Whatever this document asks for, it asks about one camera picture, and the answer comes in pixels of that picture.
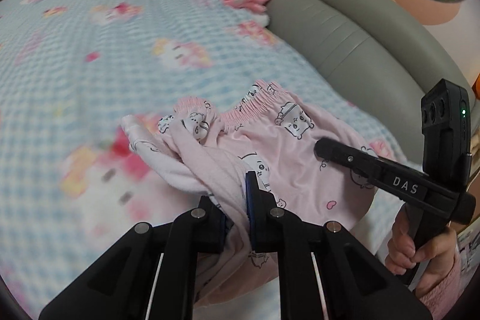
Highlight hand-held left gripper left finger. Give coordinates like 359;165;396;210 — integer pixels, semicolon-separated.
38;194;227;320

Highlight person's right hand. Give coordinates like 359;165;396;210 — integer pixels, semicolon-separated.
385;209;457;296

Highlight person's right forearm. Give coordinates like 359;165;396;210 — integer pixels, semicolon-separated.
416;254;463;320

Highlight pink printed pajama pants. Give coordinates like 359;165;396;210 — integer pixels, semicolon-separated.
120;80;376;306

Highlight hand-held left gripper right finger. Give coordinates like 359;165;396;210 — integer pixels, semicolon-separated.
244;171;432;320

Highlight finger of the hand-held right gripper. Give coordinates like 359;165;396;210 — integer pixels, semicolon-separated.
314;137;380;189

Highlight blue checked printed blanket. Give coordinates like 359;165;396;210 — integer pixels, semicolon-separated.
0;0;409;313

